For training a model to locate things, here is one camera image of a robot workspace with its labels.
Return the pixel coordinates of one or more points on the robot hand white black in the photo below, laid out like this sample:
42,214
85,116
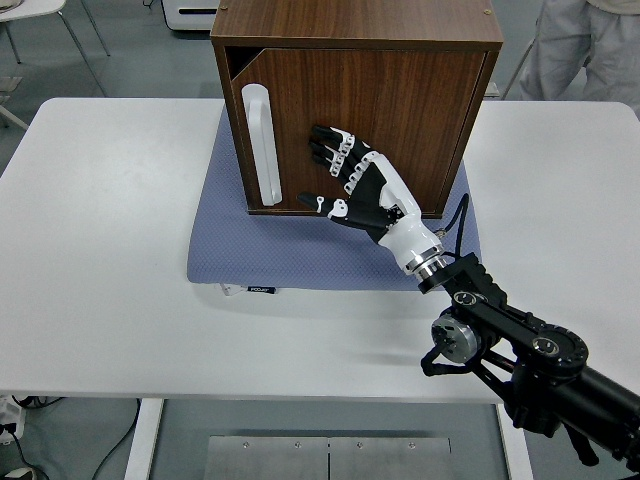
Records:
400,200

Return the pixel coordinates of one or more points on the brown wooden cabinet door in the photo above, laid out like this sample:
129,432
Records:
400,100

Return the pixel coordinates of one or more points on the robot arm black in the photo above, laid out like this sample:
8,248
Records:
530,350

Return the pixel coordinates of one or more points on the brown wooden cabinet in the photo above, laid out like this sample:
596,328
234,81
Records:
350,20

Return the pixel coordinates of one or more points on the blue textured mat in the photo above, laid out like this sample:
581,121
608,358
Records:
280,250

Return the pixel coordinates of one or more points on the black mat label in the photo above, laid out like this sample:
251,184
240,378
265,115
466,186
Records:
261,289

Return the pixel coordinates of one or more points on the white mat tag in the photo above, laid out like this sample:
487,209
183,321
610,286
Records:
231,290

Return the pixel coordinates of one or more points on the person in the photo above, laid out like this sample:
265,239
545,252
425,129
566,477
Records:
575,50

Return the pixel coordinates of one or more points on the white appliance with dark slot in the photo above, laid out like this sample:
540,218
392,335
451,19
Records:
195,20

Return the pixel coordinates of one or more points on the white table leg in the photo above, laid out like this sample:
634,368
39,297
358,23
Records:
515,455
142,440

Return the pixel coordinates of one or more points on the grey metal plate with screws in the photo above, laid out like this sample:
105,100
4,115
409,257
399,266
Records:
280,460

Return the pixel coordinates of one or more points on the grey floor plate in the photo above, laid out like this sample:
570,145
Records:
9,83

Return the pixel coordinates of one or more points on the white chair with metal legs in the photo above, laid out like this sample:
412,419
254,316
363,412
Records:
30,7

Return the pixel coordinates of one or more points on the white power strip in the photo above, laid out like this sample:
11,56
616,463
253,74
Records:
9,415

